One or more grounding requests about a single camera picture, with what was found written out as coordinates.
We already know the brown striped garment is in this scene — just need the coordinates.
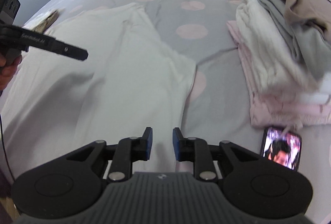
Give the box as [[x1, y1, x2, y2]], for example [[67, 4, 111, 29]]
[[29, 9, 64, 34]]

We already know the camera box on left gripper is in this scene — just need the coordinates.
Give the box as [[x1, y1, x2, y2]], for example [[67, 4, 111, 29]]
[[0, 0, 21, 25]]

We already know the black cable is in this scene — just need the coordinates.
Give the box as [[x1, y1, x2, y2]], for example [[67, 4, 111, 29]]
[[0, 112, 16, 183]]

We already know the smartphone playing video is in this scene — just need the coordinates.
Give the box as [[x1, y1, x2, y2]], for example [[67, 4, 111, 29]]
[[260, 126, 302, 171]]

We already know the white t-shirt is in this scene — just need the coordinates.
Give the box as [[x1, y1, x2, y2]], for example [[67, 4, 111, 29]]
[[1, 3, 196, 180]]

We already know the stack of folded clothes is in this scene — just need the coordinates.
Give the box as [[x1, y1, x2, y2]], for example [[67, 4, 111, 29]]
[[227, 0, 330, 129]]

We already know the person's left hand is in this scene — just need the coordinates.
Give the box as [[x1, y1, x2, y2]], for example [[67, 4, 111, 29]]
[[0, 54, 22, 91]]

